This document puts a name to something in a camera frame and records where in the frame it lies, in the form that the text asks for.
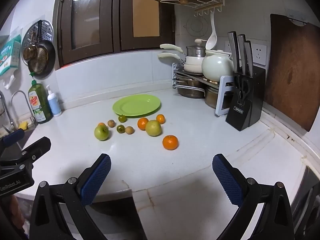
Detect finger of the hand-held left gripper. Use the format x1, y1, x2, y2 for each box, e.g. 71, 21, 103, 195
0, 129, 25, 155
0, 137, 52, 167

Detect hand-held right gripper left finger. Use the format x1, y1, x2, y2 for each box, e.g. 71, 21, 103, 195
29, 153, 112, 240

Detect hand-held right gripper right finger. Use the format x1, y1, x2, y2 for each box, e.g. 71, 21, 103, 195
212, 154, 297, 240

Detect green apple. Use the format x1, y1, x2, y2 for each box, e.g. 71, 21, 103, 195
94, 125, 110, 141

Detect yellow-green apple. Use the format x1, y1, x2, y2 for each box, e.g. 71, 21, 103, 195
145, 120, 162, 137

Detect green plate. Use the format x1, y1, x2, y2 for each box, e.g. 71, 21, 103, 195
112, 94, 161, 117

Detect steel sink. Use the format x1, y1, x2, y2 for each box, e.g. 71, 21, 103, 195
0, 125, 37, 153

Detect green dish soap bottle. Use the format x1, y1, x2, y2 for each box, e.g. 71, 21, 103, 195
28, 72, 53, 124

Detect curved steel faucet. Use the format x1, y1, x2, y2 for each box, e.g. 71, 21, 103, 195
11, 90, 38, 128

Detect white pump bottle blue label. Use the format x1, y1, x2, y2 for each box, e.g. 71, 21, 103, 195
46, 84, 62, 117

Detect white plastic bag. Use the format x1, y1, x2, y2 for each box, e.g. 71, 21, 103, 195
2, 74, 17, 89

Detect black knife block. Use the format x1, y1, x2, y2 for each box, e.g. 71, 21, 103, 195
225, 66, 266, 132

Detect green and white box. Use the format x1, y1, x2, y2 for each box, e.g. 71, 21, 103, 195
0, 34, 22, 77

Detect black frying pan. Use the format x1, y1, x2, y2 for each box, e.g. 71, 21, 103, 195
27, 21, 56, 79

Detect metal pot shelf rack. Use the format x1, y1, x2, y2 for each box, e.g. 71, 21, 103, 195
172, 62, 241, 117

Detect small steel pot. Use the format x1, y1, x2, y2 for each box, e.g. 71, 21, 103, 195
205, 86, 229, 109

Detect small brass strainer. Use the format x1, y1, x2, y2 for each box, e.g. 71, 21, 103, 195
23, 44, 38, 61

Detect black kitchen scissors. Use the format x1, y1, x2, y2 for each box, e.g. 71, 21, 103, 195
234, 76, 251, 101

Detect wide steel pot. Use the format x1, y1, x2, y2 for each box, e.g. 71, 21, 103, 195
172, 79, 206, 99

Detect perforated steel steamer tray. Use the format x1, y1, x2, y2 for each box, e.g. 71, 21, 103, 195
21, 19, 54, 64

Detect white ceramic pot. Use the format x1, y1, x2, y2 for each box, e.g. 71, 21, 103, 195
201, 50, 234, 82

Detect cream saucepan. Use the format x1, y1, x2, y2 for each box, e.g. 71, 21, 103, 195
158, 52, 205, 73

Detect wooden cutting board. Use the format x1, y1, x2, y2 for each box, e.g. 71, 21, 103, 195
264, 14, 320, 132

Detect brown glass cabinet door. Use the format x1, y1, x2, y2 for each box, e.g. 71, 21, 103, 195
58, 0, 118, 67
117, 0, 175, 53

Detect white ladle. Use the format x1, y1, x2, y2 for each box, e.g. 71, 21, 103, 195
205, 11, 217, 50

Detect steel handled knife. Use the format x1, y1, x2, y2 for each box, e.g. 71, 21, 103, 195
227, 31, 242, 74
237, 34, 248, 75
244, 41, 254, 76

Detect steel pot with cream handle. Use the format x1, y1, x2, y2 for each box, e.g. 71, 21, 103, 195
159, 39, 210, 58

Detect round wire trivet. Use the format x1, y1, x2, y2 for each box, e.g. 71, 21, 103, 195
184, 17, 210, 37

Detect white wire hook rack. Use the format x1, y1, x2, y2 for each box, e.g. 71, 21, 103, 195
160, 0, 225, 18

